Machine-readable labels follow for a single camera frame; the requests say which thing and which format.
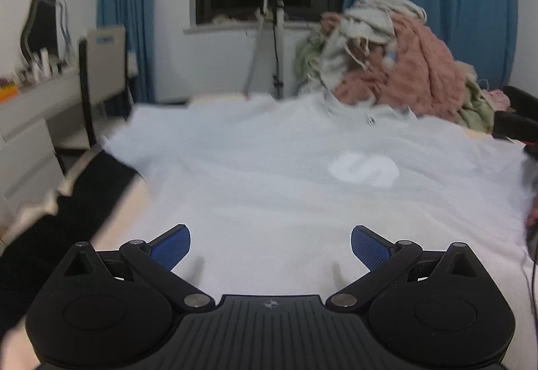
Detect white t-shirt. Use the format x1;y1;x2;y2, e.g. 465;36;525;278
106;93;533;296

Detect striped fleece blanket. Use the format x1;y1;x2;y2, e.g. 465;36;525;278
1;144;537;369

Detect white dressing table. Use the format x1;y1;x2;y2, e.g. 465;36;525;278
1;71;81;220

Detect pink fluffy blanket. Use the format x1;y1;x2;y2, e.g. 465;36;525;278
333;12;466;122

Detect black armchair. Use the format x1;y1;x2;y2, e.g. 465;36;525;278
492;86;538;143

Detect white and black chair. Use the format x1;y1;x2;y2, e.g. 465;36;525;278
54;25;138;151

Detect green patterned blanket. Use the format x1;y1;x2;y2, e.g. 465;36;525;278
294;31;325;95

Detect orange tray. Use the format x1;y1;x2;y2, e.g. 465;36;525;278
0;83;19;102

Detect white cosmetic bottles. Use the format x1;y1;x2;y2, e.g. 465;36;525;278
29;48;68;83

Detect cream white garment pile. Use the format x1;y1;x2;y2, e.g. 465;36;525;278
319;0;428;91

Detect wavy framed mirror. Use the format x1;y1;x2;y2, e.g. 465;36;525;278
19;0;72;66

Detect white garment steamer stand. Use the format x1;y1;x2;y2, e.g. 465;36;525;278
242;0;285;100

